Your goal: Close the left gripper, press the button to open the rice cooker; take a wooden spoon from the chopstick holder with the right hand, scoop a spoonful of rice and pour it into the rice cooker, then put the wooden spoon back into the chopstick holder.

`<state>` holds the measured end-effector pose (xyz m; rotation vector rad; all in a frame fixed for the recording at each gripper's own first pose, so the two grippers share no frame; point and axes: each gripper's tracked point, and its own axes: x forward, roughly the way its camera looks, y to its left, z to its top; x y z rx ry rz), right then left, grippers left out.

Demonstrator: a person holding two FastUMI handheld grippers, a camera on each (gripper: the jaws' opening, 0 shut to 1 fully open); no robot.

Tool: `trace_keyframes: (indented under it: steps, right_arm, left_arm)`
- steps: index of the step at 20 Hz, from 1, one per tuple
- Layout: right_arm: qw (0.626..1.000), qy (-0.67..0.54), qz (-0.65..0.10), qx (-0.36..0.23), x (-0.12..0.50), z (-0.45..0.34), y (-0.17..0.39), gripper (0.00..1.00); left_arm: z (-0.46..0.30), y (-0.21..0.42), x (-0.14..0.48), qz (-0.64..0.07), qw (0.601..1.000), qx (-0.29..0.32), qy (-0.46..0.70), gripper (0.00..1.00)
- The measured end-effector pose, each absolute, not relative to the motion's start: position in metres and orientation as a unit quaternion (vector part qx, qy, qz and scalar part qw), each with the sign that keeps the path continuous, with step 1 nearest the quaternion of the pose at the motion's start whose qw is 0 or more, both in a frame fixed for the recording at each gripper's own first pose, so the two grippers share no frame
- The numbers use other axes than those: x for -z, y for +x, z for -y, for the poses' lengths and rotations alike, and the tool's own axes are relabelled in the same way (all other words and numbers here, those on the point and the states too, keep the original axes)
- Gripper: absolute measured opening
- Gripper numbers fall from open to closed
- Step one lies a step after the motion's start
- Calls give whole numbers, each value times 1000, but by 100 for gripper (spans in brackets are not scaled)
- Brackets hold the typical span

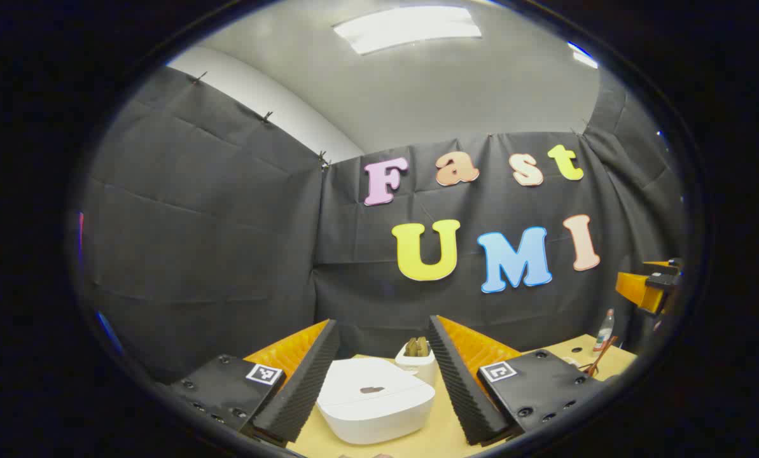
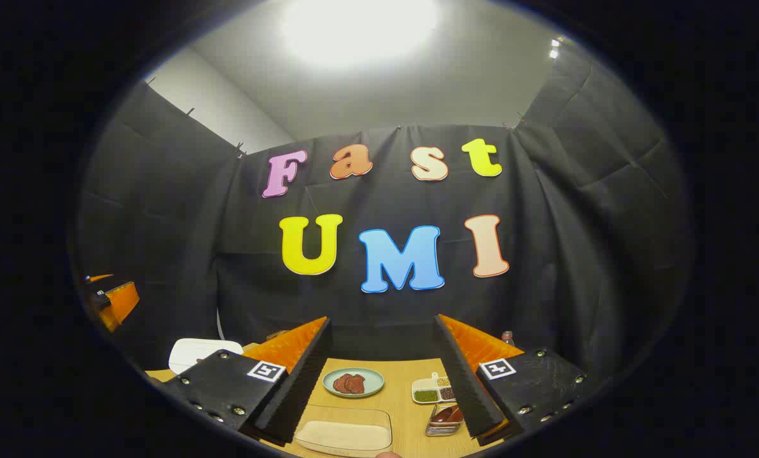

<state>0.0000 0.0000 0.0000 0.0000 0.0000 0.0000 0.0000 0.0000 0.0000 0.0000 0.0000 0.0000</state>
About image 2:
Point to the brown wooden spoon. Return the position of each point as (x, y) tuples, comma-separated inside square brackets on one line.
[(446, 415)]

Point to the white divided dish of beans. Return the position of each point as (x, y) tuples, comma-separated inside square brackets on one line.
[(425, 394)]

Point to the clear plastic water bottle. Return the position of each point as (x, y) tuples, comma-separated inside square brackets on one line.
[(508, 339)]

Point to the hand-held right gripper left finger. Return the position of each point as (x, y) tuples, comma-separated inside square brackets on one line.
[(299, 388)]

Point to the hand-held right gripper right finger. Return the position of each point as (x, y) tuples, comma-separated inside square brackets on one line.
[(465, 388)]

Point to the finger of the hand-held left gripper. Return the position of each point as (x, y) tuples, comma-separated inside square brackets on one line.
[(121, 302), (99, 278)]

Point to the black backdrop cloth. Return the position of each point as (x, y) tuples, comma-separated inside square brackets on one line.
[(385, 305)]

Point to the brown meat slices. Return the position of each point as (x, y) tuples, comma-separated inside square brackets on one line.
[(349, 383)]

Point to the large ceiling light panel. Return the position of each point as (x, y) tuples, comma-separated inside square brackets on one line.
[(360, 28)]

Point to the small ceiling light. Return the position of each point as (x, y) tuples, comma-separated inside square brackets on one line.
[(553, 49)]

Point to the white rice cooker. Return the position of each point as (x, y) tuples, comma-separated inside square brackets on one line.
[(201, 353)]

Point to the pale green plate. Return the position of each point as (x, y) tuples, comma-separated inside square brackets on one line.
[(374, 381)]

